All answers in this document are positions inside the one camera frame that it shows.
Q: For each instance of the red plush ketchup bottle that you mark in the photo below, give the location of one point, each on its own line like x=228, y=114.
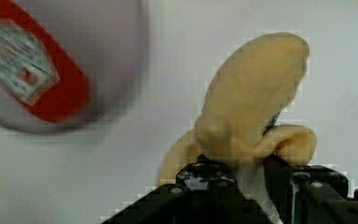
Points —
x=36, y=71

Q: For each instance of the yellow plush peeled banana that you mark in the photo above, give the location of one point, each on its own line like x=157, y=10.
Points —
x=236, y=125

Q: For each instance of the grey round plate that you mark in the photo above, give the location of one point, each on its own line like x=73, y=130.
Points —
x=104, y=38

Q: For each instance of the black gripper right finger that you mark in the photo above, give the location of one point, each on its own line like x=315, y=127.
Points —
x=304, y=194

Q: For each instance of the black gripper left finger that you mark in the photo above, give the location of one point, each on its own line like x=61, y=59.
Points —
x=204, y=192

